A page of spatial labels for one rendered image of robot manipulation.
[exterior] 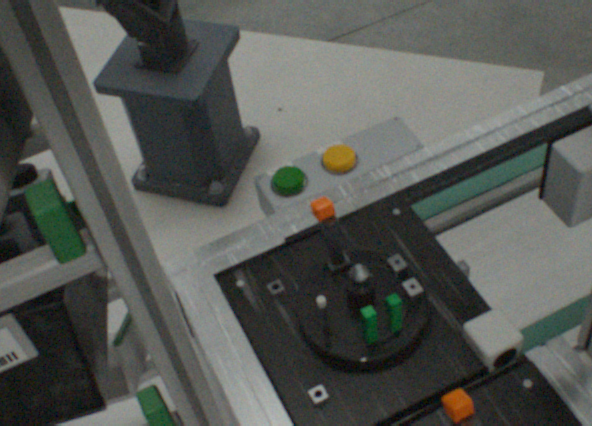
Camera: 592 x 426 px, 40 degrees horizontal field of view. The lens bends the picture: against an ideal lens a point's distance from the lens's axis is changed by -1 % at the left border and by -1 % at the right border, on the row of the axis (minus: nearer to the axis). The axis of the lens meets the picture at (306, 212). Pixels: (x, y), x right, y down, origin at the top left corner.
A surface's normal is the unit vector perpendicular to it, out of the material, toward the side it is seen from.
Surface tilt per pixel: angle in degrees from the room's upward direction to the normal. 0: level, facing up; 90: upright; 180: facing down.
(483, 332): 0
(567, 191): 90
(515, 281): 0
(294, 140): 0
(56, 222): 90
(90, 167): 90
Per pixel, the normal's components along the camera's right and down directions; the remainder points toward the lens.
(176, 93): -0.10, -0.64
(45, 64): 0.44, 0.66
